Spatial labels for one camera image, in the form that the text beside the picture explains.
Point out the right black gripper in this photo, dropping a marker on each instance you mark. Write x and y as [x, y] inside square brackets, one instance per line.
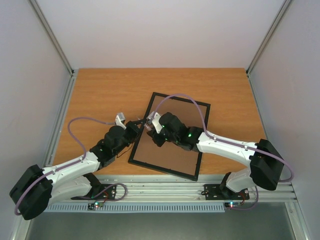
[155, 135]

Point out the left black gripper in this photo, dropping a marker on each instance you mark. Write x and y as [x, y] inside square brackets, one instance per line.
[132, 125]

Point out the black picture frame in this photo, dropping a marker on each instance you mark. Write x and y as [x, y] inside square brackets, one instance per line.
[169, 158]

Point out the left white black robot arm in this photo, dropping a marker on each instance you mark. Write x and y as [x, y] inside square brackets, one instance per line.
[38, 187]

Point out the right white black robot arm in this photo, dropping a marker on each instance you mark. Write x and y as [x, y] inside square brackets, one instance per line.
[263, 168]

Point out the left small circuit board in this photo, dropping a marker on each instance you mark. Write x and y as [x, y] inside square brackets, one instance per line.
[95, 205]

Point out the small circuit board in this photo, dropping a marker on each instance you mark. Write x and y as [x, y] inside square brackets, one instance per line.
[95, 205]
[233, 204]

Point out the right small circuit board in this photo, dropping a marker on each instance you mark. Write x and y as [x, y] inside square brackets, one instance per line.
[233, 204]

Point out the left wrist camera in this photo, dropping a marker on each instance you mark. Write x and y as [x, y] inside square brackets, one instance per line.
[120, 118]

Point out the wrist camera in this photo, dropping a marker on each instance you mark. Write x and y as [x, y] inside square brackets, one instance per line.
[153, 122]
[120, 118]

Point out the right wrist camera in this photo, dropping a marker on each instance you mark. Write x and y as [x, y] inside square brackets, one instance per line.
[153, 122]

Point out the aluminium front rail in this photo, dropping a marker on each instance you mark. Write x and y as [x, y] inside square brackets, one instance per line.
[164, 188]

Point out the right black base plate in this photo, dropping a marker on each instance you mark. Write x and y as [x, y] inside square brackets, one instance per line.
[213, 192]

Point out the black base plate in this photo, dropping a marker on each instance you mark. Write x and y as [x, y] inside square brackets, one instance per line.
[213, 192]
[104, 191]

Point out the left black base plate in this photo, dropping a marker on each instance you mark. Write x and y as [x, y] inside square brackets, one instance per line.
[104, 191]

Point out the left aluminium post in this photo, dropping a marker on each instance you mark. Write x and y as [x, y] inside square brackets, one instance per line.
[47, 28]

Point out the aluminium post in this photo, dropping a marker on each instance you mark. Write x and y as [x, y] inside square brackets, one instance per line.
[269, 34]
[47, 28]

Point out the grey slotted cable duct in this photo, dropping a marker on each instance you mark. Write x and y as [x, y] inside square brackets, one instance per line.
[139, 207]

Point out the right aluminium post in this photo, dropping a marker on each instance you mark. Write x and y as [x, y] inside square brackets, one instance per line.
[269, 34]

